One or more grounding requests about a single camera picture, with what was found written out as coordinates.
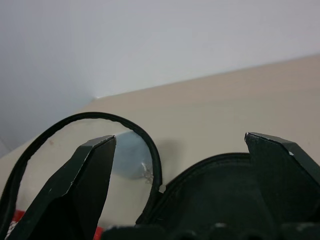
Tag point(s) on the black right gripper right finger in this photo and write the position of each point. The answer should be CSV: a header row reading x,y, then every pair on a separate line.
x,y
280,180

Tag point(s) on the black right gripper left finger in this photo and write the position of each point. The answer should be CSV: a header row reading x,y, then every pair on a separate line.
x,y
72,190

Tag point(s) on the black zippered pouch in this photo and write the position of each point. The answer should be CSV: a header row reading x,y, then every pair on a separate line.
x,y
200,187

